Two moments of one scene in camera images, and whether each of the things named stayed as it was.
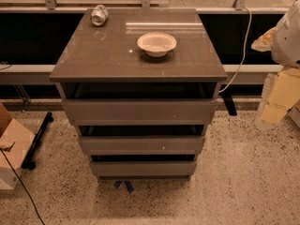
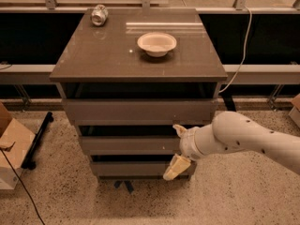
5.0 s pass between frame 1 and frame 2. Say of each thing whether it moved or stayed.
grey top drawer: stayed
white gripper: moved
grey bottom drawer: stayed
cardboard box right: stayed
